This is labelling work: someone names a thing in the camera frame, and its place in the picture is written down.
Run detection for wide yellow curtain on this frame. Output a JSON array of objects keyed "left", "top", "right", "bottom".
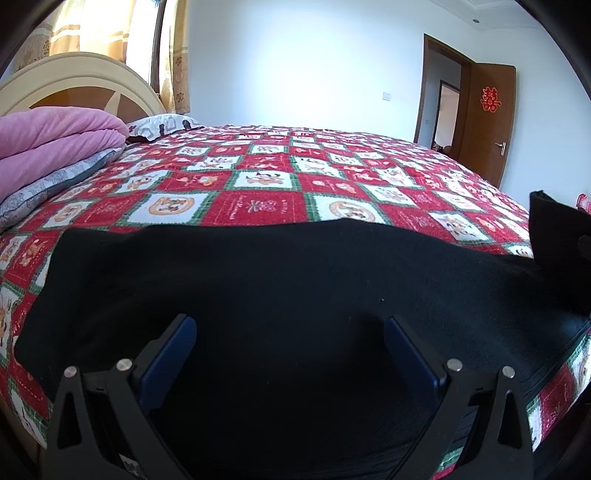
[{"left": 14, "top": 0, "right": 139, "bottom": 70}]

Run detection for red paper door decoration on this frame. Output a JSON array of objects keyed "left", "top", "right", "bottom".
[{"left": 480, "top": 86, "right": 502, "bottom": 113}]

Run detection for red printed bed quilt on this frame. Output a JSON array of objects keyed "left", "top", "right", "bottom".
[{"left": 0, "top": 124, "right": 591, "bottom": 480}]

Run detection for grey patterned pillow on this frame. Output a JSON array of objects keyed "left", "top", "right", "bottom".
[{"left": 0, "top": 147, "right": 124, "bottom": 234}]

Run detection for white patterned pillow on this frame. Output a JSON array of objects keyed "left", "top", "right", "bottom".
[{"left": 126, "top": 114, "right": 204, "bottom": 141}]

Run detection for brown door frame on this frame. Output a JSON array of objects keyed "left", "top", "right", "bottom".
[{"left": 413, "top": 33, "right": 472, "bottom": 149}]

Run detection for window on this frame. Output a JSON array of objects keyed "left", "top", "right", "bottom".
[{"left": 124, "top": 0, "right": 167, "bottom": 93}]

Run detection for black pants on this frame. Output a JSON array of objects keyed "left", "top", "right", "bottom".
[{"left": 14, "top": 190, "right": 591, "bottom": 480}]

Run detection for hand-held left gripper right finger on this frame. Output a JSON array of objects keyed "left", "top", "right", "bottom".
[{"left": 384, "top": 316, "right": 536, "bottom": 480}]

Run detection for brown wooden door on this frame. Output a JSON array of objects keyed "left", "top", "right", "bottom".
[{"left": 450, "top": 64, "right": 516, "bottom": 188}]

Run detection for pink folded blanket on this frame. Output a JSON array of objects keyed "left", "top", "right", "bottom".
[{"left": 0, "top": 107, "right": 129, "bottom": 204}]

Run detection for cream and wood headboard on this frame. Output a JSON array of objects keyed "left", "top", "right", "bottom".
[{"left": 0, "top": 52, "right": 167, "bottom": 121}]

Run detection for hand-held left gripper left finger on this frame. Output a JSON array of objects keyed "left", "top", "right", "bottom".
[{"left": 41, "top": 314, "right": 199, "bottom": 480}]

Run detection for narrow yellow curtain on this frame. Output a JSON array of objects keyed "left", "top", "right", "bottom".
[{"left": 159, "top": 0, "right": 191, "bottom": 116}]

